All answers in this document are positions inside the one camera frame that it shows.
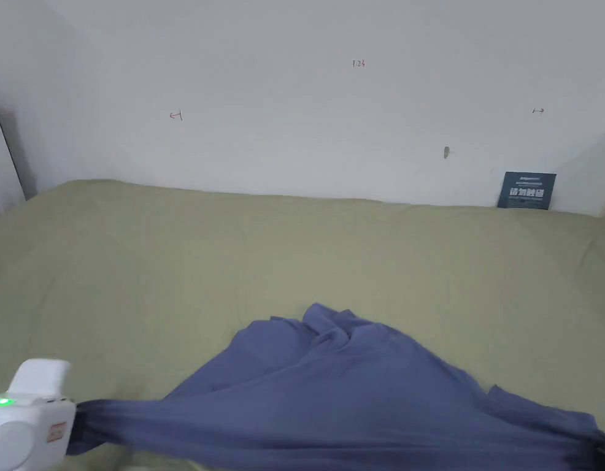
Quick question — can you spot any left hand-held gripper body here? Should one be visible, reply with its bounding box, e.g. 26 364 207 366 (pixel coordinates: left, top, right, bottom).
0 358 83 471

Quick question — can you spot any dark blue shirt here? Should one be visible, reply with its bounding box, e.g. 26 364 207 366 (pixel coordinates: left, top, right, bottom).
66 302 605 471

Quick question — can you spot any dark blue printed card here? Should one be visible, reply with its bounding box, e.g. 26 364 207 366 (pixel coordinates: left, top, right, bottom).
496 171 558 211

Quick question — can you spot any bed with pale green sheet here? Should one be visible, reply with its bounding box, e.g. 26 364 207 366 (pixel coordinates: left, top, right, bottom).
0 178 605 471

